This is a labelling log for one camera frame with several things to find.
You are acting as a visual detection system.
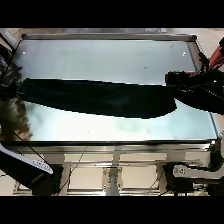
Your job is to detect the black cable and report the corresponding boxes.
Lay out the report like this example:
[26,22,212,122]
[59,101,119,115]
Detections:
[58,146,90,196]

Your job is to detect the black garment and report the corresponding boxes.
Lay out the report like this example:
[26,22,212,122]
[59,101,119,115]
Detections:
[18,77,224,120]

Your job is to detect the silver frame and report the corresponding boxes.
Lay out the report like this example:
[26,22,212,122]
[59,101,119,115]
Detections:
[0,29,224,197]

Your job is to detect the red garment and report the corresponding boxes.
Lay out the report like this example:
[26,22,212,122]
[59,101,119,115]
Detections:
[207,36,224,72]

